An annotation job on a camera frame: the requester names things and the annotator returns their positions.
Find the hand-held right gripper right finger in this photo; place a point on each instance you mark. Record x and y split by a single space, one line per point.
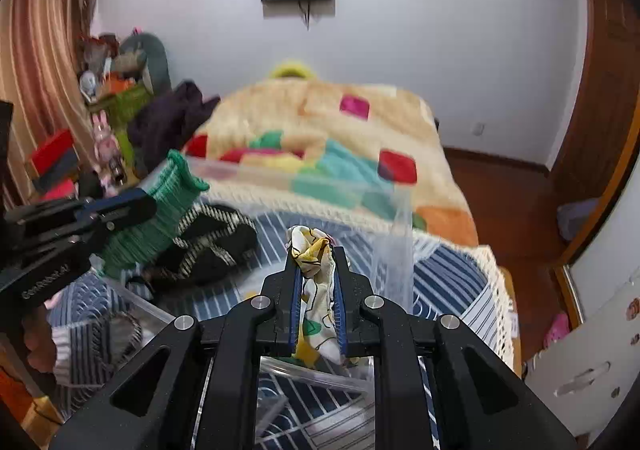
339 302

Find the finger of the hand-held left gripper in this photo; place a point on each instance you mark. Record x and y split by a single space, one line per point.
120 210

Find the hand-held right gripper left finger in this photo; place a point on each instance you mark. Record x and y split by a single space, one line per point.
296 301

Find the green knitted cloth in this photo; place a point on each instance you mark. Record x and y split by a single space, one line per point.
150 225

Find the white patterned cloth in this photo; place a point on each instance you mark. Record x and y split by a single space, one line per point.
312 270

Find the clear plastic storage box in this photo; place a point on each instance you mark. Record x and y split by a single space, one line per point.
395 250

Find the person's left hand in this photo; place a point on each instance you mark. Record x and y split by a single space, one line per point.
39 340

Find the pink rabbit toy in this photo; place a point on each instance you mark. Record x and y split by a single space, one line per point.
105 150

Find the red box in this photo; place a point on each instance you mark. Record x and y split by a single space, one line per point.
52 155

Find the black cloth with striped band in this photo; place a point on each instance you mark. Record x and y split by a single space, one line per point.
210 240

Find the dark purple garment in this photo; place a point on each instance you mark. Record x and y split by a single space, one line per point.
170 125

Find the grey striped cloth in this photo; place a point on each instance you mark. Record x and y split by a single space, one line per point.
85 345

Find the blue striped bedsheet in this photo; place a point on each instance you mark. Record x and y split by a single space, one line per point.
450 280

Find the grey-green plush toy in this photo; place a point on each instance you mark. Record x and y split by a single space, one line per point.
150 60

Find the brown plush doll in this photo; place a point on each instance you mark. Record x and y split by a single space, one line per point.
97 52

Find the colourful patchwork blanket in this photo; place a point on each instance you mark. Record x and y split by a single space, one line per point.
350 140

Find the striped pink curtain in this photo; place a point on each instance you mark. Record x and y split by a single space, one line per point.
45 55

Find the pink slipper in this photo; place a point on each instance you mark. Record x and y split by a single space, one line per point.
556 330

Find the yellow-green plush item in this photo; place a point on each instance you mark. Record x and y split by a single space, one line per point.
292 69

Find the grey bag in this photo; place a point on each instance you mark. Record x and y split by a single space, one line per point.
577 220

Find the white cabinet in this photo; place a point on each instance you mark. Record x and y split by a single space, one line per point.
595 330

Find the wooden door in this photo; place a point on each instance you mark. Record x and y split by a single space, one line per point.
600 80

